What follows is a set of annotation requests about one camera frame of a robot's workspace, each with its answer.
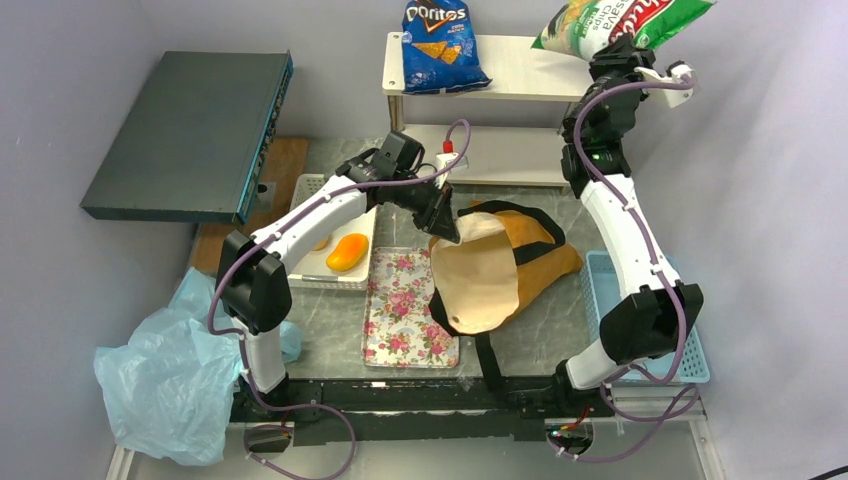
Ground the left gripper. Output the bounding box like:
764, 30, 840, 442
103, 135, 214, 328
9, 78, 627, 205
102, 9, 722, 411
391, 173, 460, 244

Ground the green Chuba cassava chip bag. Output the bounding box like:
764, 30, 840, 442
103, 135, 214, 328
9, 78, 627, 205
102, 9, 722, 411
532, 0, 715, 61

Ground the brown Trader Joe's tote bag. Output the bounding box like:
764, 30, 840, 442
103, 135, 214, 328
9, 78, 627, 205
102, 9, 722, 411
428, 200, 583, 392

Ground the orange mango toy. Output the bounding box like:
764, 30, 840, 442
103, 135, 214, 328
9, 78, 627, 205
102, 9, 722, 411
325, 233, 369, 272

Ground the orange peach toy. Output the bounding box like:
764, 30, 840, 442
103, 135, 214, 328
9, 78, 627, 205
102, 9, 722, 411
313, 235, 332, 251

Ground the light blue cartoon plastic bag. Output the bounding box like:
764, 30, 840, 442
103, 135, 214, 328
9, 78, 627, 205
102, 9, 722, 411
93, 268, 305, 467

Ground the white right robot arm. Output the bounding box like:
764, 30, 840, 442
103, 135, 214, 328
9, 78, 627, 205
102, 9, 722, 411
550, 34, 704, 415

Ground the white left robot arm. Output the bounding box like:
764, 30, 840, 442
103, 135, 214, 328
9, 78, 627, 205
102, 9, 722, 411
207, 131, 466, 420

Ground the white plastic basket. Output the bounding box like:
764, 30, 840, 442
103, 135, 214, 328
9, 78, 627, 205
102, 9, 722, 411
287, 207, 377, 290

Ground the white two-tier shelf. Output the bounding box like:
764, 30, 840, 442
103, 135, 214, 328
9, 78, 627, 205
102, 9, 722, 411
382, 31, 621, 188

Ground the floral pattern tray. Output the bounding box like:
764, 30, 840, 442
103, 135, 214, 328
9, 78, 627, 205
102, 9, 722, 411
362, 247, 460, 369

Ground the blue Doritos chip bag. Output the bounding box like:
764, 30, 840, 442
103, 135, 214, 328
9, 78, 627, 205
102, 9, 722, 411
401, 0, 492, 95

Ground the wooden board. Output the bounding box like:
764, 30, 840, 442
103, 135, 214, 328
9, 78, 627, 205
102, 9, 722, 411
188, 137, 310, 275

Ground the light blue plastic basket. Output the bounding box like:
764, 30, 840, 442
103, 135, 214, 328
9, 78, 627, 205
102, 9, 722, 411
580, 250, 710, 384

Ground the dark grey flat box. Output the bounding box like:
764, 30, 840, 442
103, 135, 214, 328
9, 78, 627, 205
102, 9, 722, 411
80, 51, 294, 225

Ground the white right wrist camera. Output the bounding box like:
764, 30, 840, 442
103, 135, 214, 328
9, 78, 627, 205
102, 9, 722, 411
634, 61, 698, 109

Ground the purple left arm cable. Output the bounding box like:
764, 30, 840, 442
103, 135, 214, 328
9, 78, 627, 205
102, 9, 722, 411
206, 119, 473, 480

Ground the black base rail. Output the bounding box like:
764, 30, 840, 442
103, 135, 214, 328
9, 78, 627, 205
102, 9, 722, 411
230, 374, 612, 446

